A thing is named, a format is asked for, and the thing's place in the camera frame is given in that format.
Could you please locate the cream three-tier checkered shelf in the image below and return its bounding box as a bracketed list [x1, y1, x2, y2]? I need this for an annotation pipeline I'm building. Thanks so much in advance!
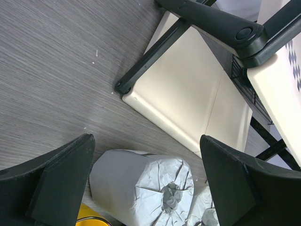
[115, 0, 301, 171]

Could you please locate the grey paper roll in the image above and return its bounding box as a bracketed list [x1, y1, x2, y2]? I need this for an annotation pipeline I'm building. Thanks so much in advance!
[89, 150, 194, 226]
[186, 185, 220, 226]

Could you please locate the yellow cup with handle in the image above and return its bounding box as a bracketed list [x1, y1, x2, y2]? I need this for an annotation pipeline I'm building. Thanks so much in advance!
[75, 203, 111, 226]

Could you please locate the right grey paper roll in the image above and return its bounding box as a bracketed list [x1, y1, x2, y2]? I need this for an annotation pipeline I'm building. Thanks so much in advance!
[186, 185, 220, 226]

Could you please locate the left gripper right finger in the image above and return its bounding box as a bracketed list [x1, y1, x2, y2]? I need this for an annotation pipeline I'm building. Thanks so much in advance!
[200, 135, 301, 226]

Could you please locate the left grey paper roll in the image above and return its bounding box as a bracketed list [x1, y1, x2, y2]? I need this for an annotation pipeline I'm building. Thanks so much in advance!
[89, 150, 194, 226]

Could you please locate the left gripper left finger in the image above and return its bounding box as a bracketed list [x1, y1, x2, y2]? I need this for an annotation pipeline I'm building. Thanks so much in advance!
[0, 134, 95, 226]

